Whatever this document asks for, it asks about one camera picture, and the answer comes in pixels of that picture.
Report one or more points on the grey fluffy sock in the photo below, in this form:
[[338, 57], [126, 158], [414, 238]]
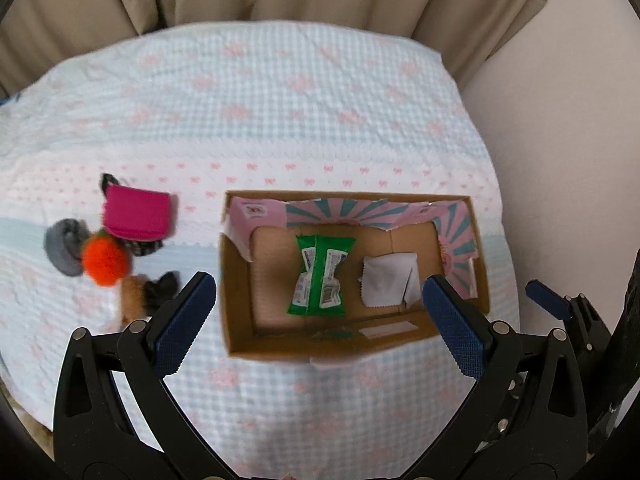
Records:
[[63, 245]]

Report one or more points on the magenta coin pouch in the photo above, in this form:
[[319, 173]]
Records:
[[134, 213]]

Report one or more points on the orange pompom toy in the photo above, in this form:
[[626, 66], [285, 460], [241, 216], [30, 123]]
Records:
[[105, 260]]

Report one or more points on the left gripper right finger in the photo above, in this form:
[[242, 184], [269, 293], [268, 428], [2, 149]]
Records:
[[525, 416]]

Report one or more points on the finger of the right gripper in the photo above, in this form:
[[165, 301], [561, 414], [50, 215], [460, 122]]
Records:
[[548, 299]]

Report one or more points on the brown plush toy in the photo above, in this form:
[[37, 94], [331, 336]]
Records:
[[132, 300]]

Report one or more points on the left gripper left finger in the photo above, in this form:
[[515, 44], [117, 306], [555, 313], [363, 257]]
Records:
[[114, 417]]

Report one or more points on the light blue patterned blanket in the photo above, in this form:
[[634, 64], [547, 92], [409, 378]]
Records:
[[255, 129]]

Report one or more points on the pink cardboard box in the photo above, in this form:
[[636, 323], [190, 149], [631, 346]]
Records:
[[260, 264]]

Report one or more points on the white grey cloth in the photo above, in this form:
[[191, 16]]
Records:
[[390, 280]]

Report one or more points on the green snack packet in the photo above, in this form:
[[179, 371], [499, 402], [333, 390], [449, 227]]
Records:
[[317, 291]]

